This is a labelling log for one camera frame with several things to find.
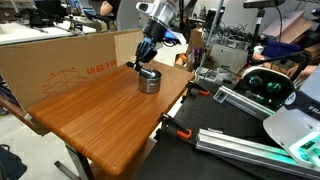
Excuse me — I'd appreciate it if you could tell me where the black table leg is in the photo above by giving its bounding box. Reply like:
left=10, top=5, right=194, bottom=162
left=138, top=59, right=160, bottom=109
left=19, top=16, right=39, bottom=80
left=53, top=143, right=96, bottom=180

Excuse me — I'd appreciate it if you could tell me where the black white marker pen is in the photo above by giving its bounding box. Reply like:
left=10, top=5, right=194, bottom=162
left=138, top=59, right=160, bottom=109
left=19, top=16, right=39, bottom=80
left=125, top=61, right=158, bottom=78

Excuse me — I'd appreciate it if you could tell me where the grey office chair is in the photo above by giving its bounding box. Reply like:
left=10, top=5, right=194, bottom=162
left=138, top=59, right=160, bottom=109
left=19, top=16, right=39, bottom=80
left=115, top=0, right=149, bottom=32

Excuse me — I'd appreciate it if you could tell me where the orange black bar clamp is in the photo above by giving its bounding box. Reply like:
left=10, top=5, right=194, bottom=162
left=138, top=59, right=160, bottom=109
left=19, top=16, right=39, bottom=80
left=185, top=81, right=211, bottom=98
left=157, top=112, right=194, bottom=141

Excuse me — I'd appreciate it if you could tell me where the blue storage bin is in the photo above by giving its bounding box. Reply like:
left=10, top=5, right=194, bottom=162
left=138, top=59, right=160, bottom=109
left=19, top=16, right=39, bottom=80
left=262, top=39, right=302, bottom=60

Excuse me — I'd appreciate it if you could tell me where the black bag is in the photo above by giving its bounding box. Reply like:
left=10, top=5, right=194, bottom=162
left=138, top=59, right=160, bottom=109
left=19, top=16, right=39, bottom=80
left=0, top=143, right=28, bottom=180

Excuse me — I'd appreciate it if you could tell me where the white work table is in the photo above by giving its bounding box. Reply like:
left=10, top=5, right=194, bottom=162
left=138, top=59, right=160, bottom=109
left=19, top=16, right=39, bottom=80
left=0, top=20, right=98, bottom=47

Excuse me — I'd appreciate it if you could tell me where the white VR headset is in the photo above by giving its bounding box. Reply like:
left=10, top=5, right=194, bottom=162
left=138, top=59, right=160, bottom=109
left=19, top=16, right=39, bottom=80
left=239, top=65, right=295, bottom=112

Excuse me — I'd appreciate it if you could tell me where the long aluminium profile rail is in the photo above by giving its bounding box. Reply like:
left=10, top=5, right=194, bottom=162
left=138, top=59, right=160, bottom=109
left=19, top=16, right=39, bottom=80
left=212, top=85, right=269, bottom=122

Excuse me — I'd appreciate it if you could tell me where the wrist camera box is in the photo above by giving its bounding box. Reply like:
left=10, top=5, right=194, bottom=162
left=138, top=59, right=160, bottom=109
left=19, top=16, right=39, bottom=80
left=162, top=29, right=188, bottom=46

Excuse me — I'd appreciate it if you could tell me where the black camera on tripod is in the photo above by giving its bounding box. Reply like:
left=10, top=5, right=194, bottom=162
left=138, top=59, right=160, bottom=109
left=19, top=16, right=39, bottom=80
left=242, top=0, right=287, bottom=10

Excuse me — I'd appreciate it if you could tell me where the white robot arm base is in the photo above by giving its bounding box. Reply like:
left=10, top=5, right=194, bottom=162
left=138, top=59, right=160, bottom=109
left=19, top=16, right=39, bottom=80
left=262, top=65, right=320, bottom=168

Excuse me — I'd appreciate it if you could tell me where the black perforated breadboard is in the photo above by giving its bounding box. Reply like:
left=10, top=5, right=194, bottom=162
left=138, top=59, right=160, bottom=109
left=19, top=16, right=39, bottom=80
left=134, top=83, right=320, bottom=180

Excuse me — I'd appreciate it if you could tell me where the black tripod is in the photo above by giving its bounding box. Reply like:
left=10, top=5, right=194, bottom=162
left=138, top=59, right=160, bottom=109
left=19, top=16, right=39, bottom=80
left=245, top=8, right=312, bottom=69

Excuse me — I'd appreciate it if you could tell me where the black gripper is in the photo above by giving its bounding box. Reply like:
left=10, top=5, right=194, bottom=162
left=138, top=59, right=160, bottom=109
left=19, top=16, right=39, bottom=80
left=133, top=35, right=160, bottom=72

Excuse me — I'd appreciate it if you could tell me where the brown cardboard panel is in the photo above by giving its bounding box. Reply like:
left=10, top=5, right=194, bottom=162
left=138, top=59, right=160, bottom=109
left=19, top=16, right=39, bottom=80
left=0, top=28, right=145, bottom=138

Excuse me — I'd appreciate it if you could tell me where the silver metal pot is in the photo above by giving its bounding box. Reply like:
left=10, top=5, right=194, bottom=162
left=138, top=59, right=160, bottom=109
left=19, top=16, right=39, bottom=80
left=137, top=67, right=164, bottom=95

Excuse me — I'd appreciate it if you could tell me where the aluminium profile rail with bracket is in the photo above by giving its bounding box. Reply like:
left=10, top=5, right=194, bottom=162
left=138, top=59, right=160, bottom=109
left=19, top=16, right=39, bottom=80
left=195, top=127, right=320, bottom=180

